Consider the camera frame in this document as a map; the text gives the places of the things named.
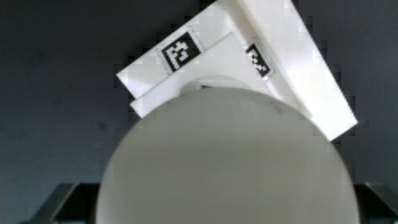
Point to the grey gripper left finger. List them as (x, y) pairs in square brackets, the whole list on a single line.
[(44, 216)]

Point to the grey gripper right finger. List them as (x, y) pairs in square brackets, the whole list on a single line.
[(380, 204)]

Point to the white lamp bulb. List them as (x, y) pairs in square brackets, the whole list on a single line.
[(224, 162)]

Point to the white lamp base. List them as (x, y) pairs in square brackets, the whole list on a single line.
[(206, 57)]

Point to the white U-shaped fence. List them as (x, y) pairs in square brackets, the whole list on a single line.
[(282, 34)]

